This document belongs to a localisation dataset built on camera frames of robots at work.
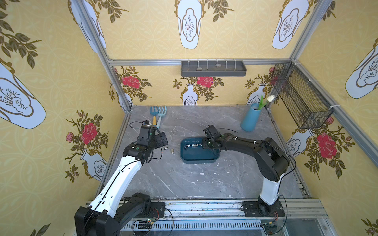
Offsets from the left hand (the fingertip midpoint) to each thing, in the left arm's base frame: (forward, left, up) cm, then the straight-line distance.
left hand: (157, 138), depth 80 cm
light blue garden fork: (+34, +4, -19) cm, 40 cm away
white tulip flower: (+17, -64, +12) cm, 67 cm away
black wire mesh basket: (+16, -79, +15) cm, 82 cm away
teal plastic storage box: (+1, -19, -20) cm, 28 cm away
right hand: (+3, -25, -15) cm, 30 cm away
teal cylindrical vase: (+17, -59, -5) cm, 61 cm away
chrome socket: (+3, -2, -17) cm, 18 cm away
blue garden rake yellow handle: (+26, +8, -17) cm, 32 cm away
